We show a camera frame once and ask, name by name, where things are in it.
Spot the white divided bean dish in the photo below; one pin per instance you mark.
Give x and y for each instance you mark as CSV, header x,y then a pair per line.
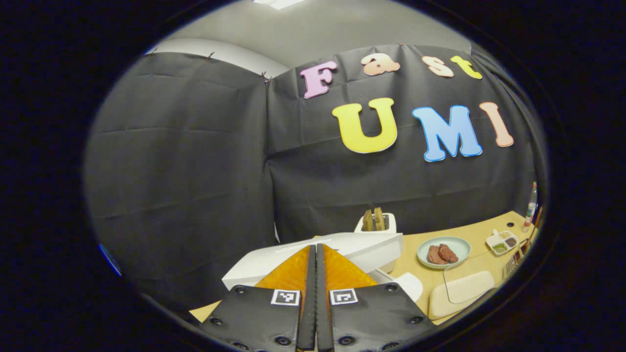
x,y
501,242

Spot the white rice cooker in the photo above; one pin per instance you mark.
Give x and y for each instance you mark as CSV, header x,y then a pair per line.
x,y
371,249

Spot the brown bread slice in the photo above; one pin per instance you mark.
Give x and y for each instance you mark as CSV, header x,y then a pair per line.
x,y
368,221
379,219

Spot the ceiling light panel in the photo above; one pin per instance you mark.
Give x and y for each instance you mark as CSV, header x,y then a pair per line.
x,y
279,3

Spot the clear water bottle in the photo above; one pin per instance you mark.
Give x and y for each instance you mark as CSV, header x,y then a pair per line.
x,y
530,208

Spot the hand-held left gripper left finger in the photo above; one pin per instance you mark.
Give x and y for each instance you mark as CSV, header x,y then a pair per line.
x,y
308,303

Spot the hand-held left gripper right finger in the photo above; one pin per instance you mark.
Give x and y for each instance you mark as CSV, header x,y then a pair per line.
x,y
324,303

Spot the brown wooden spoon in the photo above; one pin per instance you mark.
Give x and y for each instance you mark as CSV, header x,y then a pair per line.
x,y
533,227

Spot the brown meat piece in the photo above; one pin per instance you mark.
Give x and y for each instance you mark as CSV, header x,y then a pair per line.
x,y
449,252
434,256

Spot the white toaster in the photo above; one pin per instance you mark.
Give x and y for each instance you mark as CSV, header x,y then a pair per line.
x,y
389,222

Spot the pale green plate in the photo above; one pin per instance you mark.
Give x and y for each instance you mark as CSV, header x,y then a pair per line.
x,y
459,244

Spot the white rice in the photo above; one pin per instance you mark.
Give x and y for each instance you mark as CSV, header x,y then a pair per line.
x,y
462,296

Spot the black backdrop cloth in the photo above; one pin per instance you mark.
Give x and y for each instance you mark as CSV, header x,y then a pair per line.
x,y
195,171

